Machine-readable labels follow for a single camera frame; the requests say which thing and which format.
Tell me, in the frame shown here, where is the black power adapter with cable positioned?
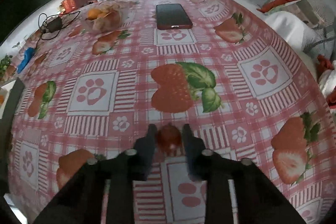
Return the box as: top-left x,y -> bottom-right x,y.
37,10 -> 81,42

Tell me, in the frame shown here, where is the dark smartphone red case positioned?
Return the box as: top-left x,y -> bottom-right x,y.
155,3 -> 193,30

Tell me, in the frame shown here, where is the blue crumpled cloth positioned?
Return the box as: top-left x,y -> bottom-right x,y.
17,47 -> 35,74

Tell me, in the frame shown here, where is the pink strawberry pattern tablecloth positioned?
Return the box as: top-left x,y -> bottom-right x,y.
9,0 -> 335,223

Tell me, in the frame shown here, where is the white tray box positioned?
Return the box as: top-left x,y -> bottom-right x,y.
1,78 -> 25,153

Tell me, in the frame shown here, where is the clear glass fruit bowl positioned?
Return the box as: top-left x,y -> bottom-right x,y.
81,5 -> 128,34

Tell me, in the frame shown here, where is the red cherry tomato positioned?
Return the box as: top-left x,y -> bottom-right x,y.
155,123 -> 182,155

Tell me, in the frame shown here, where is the white blanket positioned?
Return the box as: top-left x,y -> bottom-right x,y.
265,11 -> 321,52

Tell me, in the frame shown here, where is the green potted plant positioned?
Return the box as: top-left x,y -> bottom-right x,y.
0,55 -> 13,79

